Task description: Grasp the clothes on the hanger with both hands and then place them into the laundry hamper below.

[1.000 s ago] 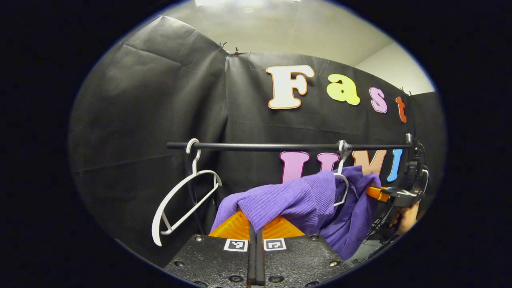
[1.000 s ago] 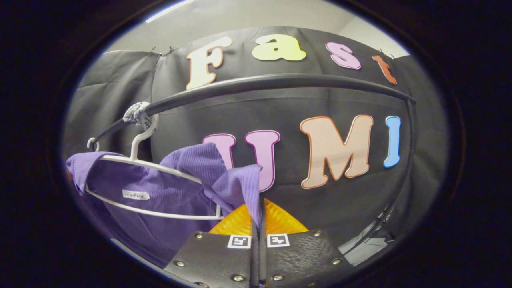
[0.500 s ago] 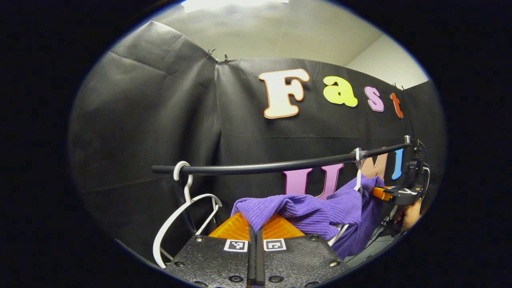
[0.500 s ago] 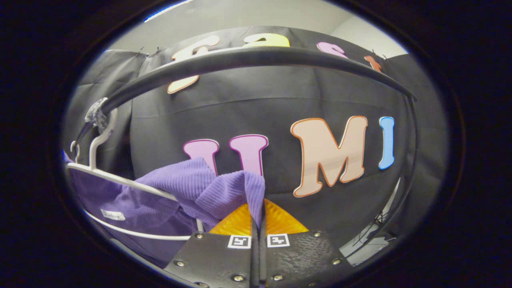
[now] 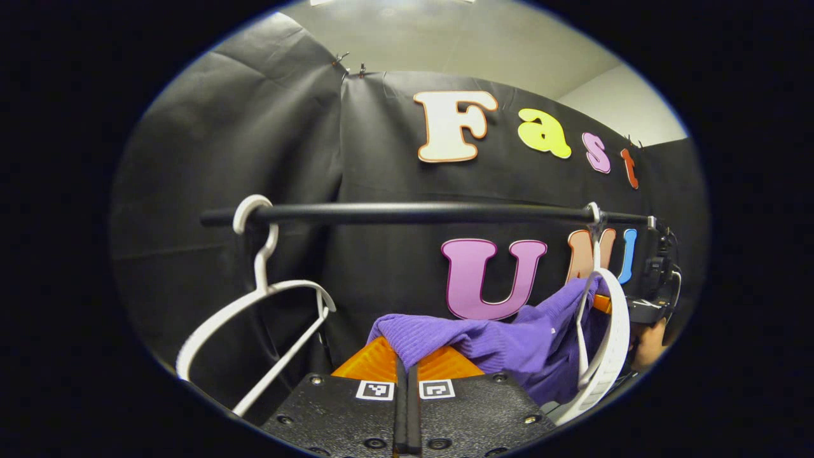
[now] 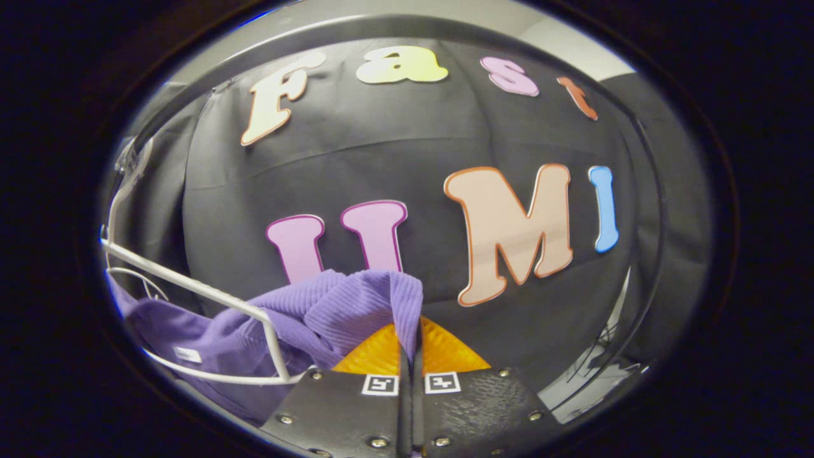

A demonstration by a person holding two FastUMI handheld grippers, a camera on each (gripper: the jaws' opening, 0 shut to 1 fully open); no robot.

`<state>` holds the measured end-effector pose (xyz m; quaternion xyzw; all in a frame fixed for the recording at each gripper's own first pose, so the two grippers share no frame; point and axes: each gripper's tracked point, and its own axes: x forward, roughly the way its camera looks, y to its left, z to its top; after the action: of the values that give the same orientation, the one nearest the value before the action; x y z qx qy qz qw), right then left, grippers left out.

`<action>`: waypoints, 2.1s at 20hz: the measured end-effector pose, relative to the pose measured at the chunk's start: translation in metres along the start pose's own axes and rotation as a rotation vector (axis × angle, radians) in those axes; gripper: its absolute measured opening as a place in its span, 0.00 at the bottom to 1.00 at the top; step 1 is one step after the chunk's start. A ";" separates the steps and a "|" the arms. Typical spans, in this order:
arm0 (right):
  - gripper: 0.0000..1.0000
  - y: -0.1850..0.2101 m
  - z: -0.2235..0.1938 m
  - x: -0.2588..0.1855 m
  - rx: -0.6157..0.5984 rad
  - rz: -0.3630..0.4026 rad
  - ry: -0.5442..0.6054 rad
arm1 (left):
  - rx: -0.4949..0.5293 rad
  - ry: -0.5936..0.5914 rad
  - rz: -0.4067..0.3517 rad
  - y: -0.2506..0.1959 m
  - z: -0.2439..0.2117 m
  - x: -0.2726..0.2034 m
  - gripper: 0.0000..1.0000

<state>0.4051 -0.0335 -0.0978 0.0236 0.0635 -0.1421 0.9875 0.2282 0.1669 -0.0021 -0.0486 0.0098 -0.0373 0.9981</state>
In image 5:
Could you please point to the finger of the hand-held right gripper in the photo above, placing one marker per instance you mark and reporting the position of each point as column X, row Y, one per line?
column 645, row 312

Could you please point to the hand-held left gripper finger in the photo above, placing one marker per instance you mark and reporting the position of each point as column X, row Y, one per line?
column 413, row 413
column 400, row 413

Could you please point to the white plastic hanger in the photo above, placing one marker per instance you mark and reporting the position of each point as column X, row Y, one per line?
column 615, row 343
column 261, row 270

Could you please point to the purple button shirt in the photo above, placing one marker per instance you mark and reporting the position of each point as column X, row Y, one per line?
column 509, row 337

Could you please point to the black clothes rack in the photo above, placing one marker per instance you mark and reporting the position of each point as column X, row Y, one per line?
column 413, row 213

